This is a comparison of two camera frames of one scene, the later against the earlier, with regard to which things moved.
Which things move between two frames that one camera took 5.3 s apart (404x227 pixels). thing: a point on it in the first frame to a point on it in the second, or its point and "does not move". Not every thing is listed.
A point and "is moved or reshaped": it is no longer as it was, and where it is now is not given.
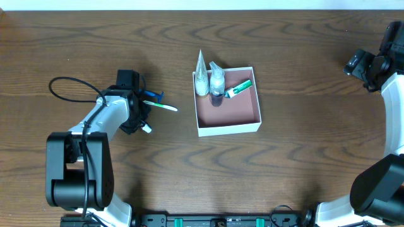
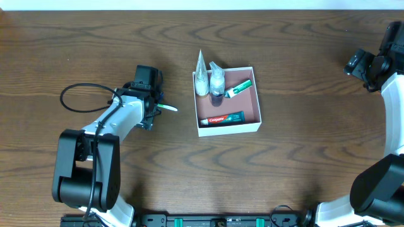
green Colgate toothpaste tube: x=146 y=128 is moved or reshaped
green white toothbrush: x=165 y=106 does not move
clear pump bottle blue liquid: x=216 y=85 does not move
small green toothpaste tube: x=229 y=93 does not move
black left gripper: x=144 y=112 to x=154 y=105
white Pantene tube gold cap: x=202 y=81 does not move
